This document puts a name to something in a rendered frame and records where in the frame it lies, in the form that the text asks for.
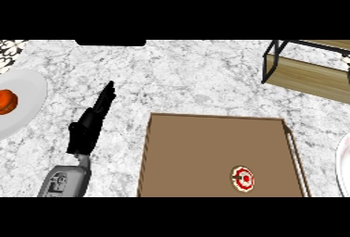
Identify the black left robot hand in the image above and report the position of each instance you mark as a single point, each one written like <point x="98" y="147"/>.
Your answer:
<point x="89" y="125"/>

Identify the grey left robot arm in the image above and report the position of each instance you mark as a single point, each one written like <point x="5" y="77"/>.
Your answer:
<point x="64" y="180"/>

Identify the brown tray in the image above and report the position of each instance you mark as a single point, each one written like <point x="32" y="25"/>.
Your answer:
<point x="215" y="148"/>

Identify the orange fruit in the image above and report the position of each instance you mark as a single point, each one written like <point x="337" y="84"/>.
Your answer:
<point x="7" y="102"/>

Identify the black and white patterned mat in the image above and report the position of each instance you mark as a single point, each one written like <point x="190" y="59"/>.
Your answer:
<point x="10" y="52"/>

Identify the white plate with red rim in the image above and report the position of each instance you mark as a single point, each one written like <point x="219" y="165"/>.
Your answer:
<point x="345" y="166"/>

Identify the wooden tiered shelf black frame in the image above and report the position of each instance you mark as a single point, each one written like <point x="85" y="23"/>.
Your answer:
<point x="309" y="75"/>

